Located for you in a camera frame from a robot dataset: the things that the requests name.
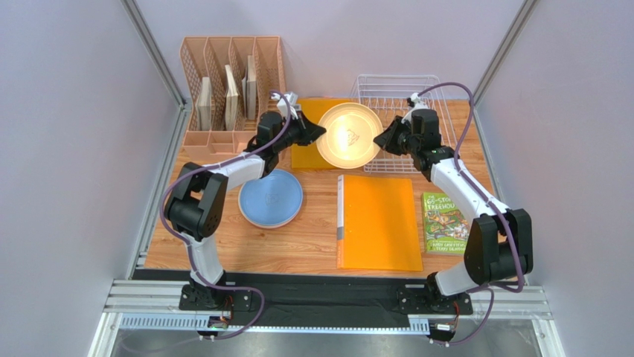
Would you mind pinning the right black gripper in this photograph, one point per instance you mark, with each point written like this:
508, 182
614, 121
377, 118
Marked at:
399, 140

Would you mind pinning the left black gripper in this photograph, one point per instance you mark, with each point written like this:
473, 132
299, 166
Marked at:
309, 131

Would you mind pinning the tan wooden plate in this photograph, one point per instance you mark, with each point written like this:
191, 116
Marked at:
348, 142

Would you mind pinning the blue grey plate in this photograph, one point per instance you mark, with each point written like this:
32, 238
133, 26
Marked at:
280, 190

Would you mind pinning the yellow beige plate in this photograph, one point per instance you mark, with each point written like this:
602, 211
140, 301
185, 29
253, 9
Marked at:
269, 219

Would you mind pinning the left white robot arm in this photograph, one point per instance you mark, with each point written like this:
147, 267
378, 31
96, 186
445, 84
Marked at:
194, 203

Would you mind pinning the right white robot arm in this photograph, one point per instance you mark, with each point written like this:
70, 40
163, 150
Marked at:
499, 246

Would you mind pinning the translucent orange document folder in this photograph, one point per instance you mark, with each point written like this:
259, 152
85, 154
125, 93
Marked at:
308, 157

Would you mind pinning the right beige book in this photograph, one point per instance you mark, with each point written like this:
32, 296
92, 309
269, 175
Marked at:
250, 89

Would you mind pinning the beige book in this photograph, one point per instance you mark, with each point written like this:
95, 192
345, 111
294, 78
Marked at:
231, 100
250, 89
204, 105

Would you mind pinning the middle beige book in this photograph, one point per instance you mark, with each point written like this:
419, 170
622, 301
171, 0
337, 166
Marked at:
231, 100

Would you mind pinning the pink plastic file organizer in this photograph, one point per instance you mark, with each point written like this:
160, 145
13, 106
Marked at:
206, 56

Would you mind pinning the green treehouse book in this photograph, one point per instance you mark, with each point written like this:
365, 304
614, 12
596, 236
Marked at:
445, 229

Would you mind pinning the left beige book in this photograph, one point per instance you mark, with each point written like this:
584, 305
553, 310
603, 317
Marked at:
204, 105

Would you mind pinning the black base mat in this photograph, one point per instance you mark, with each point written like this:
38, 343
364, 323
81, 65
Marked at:
294, 300

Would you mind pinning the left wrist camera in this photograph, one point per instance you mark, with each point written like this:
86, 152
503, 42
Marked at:
286, 103

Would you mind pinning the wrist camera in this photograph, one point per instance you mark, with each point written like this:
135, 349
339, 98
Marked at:
286, 103
420, 117

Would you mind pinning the white wire dish rack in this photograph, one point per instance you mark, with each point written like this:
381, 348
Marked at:
387, 96

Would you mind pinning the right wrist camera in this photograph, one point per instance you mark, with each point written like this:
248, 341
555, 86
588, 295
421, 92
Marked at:
420, 117

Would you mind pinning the orange ring binder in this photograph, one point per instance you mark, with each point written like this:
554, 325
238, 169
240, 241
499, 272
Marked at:
377, 224

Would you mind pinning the left aluminium frame post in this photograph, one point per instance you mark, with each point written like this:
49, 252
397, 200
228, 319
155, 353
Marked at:
143, 29

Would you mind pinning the aluminium frame post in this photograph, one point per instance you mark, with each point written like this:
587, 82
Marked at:
505, 46
143, 29

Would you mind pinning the right aluminium frame post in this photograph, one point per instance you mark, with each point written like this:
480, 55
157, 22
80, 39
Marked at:
505, 46

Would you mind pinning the aluminium front rail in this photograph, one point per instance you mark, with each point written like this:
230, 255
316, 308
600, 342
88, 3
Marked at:
152, 304

